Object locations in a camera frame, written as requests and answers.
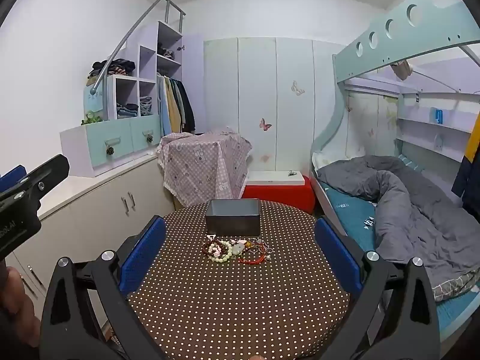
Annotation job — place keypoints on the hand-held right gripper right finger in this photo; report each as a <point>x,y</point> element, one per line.
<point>337,257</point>

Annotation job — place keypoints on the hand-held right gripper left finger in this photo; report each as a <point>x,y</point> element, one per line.
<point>144,257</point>

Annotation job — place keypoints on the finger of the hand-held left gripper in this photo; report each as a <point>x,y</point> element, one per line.
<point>11,178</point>
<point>45,174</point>

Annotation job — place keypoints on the red gold trinket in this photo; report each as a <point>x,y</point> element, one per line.
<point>250,260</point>

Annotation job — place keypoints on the grey metal box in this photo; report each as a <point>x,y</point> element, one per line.
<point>232,223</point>

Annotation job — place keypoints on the person's left hand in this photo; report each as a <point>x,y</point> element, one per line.
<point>18,307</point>

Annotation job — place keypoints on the teal bed sheet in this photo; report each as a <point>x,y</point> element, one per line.
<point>352,210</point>

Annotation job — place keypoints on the beige low cabinet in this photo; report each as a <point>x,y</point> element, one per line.
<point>93,206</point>

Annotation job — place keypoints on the teal drawer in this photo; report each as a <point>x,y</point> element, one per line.
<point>110,146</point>
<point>144,133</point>

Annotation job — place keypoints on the green plant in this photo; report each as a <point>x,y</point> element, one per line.
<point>92,119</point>

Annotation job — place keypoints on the red storage box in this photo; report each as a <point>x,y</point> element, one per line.
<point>281,197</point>

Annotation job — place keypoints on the grey duvet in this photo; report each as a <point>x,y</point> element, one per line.
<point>412,217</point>

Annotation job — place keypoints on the pale green jade pendant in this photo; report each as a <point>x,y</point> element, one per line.
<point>237,249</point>

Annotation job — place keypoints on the white board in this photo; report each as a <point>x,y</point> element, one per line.
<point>273,178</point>

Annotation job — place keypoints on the brown polka dot tablecloth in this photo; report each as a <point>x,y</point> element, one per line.
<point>232,307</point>

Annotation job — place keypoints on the folded jeans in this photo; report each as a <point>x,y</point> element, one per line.
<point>126,110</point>

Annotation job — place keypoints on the pink checked bear cloth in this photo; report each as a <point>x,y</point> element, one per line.
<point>202,165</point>

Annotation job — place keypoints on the folded grey clothes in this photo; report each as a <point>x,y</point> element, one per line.
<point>146,105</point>

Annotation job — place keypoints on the pile of dark clothes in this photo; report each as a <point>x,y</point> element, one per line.
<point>112,67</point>

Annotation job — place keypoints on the hanging clothes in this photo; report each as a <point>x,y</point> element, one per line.
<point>176,103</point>

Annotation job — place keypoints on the pink butterfly sticker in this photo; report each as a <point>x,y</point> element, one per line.
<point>265,124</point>

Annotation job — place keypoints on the lilac cubby shelf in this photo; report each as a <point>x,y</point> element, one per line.
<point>148,63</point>

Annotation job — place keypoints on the metal handrail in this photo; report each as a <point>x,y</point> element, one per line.
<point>123,41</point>

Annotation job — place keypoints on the navy and yellow jacket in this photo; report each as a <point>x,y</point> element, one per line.
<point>468,165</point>

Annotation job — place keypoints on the small blue holder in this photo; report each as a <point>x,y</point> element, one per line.
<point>438,116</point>

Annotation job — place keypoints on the pale butterfly sticker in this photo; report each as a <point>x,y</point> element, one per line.
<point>297,88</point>

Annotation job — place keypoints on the white wardrobe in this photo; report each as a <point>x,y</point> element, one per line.
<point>262,82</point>

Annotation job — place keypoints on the teal bunk bed frame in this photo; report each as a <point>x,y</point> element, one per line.
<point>412,45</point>

